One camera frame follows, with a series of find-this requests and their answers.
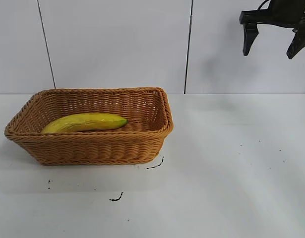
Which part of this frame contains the thin black cable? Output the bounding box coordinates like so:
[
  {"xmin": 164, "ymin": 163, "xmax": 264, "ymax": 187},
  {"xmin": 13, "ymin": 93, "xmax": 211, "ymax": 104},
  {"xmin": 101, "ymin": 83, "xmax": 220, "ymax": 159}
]
[{"xmin": 256, "ymin": 0, "xmax": 270, "ymax": 11}]

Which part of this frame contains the yellow banana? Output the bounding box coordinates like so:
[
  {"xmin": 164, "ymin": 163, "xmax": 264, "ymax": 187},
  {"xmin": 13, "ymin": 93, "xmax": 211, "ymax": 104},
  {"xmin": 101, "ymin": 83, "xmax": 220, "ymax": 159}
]
[{"xmin": 41, "ymin": 113, "xmax": 129, "ymax": 135}]

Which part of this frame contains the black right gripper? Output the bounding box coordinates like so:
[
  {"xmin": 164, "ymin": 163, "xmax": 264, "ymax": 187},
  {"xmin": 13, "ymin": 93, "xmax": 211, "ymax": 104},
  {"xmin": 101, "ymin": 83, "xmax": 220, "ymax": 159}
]
[{"xmin": 239, "ymin": 0, "xmax": 305, "ymax": 60}]

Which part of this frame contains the brown woven wicker basket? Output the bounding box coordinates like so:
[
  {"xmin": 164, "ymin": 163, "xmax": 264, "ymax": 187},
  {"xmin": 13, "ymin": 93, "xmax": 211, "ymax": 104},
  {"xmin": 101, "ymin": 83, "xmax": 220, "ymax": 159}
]
[{"xmin": 4, "ymin": 86, "xmax": 175, "ymax": 166}]

